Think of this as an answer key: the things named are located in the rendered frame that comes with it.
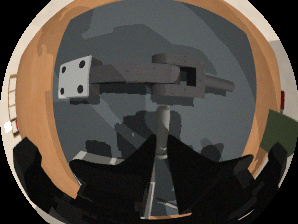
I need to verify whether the dark grey flat bar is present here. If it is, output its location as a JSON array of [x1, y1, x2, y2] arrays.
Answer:
[[89, 63, 181, 85]]

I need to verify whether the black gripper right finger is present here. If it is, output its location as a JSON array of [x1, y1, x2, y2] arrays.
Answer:
[[167, 135, 254, 215]]

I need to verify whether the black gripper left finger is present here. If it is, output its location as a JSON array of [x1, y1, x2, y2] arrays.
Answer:
[[69, 134, 157, 217]]

